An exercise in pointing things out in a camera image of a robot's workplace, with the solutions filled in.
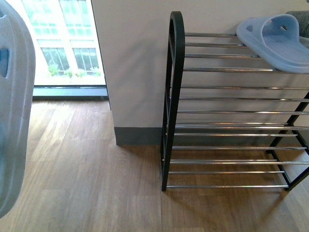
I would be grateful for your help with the light blue slide sandal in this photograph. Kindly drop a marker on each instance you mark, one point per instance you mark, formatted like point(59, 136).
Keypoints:
point(17, 72)
point(276, 39)

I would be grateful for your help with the black metal shoe rack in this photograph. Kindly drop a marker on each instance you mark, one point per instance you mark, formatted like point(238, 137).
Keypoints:
point(231, 120)

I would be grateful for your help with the dark window frame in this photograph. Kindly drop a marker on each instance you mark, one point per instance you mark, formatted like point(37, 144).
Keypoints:
point(69, 58)

